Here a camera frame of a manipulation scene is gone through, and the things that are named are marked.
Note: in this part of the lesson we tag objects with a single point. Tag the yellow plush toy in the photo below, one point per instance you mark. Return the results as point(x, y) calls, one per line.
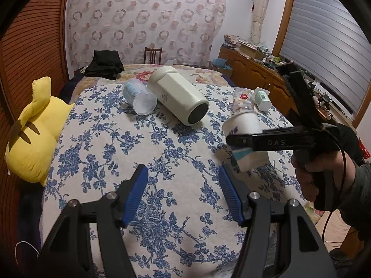
point(33, 136)

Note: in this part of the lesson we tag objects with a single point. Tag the cardboard box on cabinet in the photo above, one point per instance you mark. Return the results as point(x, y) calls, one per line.
point(251, 52)

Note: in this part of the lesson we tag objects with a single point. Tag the translucent plastic measuring cup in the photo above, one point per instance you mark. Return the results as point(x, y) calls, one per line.
point(139, 96)

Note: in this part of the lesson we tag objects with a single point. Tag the black bag on bed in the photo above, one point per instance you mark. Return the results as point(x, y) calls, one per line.
point(105, 64)

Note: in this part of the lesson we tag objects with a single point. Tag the white thermos bottle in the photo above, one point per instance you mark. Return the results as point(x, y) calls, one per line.
point(181, 98)

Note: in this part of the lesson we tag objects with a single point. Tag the brown louvered wardrobe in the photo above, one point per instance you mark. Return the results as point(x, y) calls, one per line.
point(33, 47)

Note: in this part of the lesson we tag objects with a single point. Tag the white plastic cup green label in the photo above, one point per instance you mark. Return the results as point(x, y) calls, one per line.
point(261, 99)

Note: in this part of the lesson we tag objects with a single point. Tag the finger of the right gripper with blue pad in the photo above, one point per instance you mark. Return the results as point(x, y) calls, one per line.
point(240, 141)

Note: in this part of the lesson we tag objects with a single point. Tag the clear glass with red print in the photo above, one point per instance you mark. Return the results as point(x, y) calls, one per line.
point(242, 101)

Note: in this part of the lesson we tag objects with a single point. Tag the brown wooden sideboard cabinet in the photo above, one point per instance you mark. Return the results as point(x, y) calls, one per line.
point(250, 74)

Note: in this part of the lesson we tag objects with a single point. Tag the pink patterned lace curtain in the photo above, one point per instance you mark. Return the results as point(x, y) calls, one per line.
point(183, 29)

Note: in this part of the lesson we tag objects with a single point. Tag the teal cloth by cabinet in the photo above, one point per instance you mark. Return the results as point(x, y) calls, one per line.
point(220, 62)

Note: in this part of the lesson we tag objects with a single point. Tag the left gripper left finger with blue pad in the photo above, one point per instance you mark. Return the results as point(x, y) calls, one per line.
point(67, 249)

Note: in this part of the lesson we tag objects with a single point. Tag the dark sleeved right forearm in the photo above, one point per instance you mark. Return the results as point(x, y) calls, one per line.
point(355, 207)

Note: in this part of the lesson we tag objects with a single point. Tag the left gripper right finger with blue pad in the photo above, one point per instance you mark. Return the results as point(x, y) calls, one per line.
point(280, 239)

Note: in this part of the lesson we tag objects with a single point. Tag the pink floral bed quilt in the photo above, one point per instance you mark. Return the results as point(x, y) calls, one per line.
point(153, 73)

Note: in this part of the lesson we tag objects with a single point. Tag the white paper cup blue stripe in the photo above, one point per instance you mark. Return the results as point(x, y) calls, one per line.
point(238, 130)

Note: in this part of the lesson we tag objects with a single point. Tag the dark wooden chair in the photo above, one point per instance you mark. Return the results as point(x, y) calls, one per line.
point(152, 56)

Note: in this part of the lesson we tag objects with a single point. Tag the person's right hand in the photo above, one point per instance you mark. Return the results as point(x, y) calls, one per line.
point(344, 172)

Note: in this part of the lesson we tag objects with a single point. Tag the blue floral white bedspread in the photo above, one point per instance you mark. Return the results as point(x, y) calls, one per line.
point(182, 227)

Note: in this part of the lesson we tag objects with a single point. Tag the grey window roller blind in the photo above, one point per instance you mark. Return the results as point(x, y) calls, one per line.
point(323, 38)

